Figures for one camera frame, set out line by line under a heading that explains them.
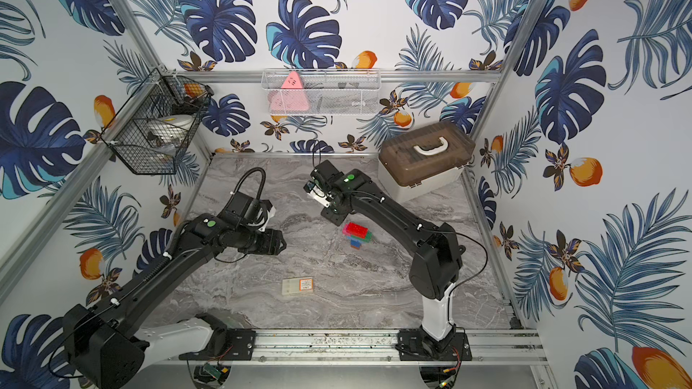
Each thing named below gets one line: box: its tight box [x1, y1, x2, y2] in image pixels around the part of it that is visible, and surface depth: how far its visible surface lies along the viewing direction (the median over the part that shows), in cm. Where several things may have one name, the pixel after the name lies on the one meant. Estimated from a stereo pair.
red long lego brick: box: [346, 221, 369, 239], surface depth 87 cm
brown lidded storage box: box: [377, 121, 476, 204], surface depth 97 cm
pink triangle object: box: [267, 71, 310, 112], surface depth 92 cm
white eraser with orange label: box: [281, 278, 315, 295], surface depth 86 cm
